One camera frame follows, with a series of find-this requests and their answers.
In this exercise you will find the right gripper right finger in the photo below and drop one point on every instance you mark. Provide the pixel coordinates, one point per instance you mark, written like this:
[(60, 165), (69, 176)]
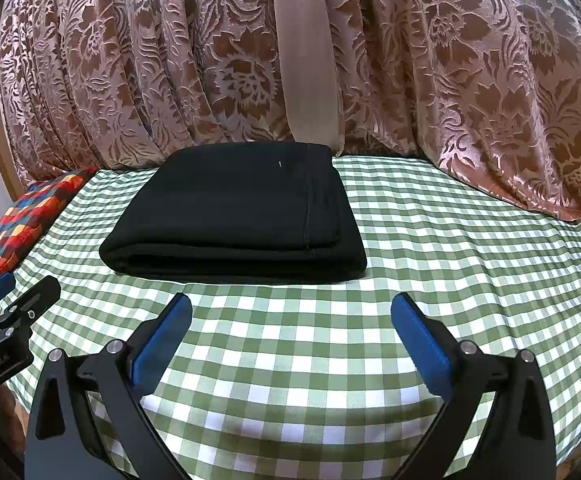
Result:
[(518, 439)]

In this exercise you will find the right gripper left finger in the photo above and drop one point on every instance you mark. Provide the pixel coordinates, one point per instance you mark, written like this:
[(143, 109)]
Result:
[(63, 441)]

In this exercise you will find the black pants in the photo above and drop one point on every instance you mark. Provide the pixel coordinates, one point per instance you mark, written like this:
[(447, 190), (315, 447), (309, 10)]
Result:
[(254, 213)]

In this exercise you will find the multicolour plaid pillow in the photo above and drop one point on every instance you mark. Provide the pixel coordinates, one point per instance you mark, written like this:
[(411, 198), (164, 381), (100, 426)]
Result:
[(28, 219)]

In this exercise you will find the green white checkered bedsheet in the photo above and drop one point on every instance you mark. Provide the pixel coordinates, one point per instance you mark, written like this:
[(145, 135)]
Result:
[(312, 382)]

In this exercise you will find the brown floral curtain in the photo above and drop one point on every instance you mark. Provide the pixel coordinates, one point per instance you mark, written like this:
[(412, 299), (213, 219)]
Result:
[(488, 90)]

